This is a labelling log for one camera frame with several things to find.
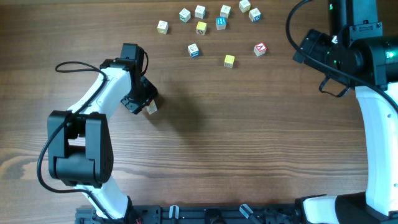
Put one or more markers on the red block letter A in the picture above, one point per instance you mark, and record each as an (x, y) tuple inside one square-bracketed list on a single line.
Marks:
[(260, 49)]

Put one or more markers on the blue-sided white block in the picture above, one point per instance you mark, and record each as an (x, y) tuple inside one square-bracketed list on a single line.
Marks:
[(200, 12)]

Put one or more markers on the blue letter block far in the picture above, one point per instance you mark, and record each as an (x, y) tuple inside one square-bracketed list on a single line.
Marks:
[(254, 14)]

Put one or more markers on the yellow top letter block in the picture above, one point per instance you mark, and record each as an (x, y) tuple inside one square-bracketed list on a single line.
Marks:
[(229, 61)]

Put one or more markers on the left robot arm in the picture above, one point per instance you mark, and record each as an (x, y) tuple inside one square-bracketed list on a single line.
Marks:
[(79, 148)]

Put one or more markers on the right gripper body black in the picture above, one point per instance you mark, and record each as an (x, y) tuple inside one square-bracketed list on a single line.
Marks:
[(320, 48)]

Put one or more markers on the green-edged white block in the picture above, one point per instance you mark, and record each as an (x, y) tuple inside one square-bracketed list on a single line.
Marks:
[(185, 15)]

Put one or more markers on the green block letter N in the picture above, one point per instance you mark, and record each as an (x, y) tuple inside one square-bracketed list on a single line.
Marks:
[(225, 11)]

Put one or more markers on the yellow top picture block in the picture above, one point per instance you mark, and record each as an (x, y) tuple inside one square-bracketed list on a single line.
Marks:
[(201, 28)]

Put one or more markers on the blue top block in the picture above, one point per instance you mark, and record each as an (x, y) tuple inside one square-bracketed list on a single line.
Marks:
[(220, 23)]

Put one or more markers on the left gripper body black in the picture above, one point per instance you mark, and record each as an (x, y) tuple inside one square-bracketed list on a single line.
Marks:
[(139, 96)]

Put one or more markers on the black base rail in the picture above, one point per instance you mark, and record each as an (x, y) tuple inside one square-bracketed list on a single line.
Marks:
[(278, 213)]

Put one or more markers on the yellow-sided white block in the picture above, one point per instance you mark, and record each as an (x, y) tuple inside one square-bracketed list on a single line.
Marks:
[(244, 5)]

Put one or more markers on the blue block number 2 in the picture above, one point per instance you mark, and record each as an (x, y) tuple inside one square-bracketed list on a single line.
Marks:
[(193, 50)]

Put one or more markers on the red block letter M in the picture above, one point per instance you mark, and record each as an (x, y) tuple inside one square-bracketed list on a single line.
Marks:
[(151, 107)]

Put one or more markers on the yellow-edged block letter L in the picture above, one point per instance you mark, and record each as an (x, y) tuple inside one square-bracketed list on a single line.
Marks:
[(163, 27)]

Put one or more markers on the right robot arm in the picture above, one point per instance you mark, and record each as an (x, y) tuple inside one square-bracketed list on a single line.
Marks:
[(356, 54)]

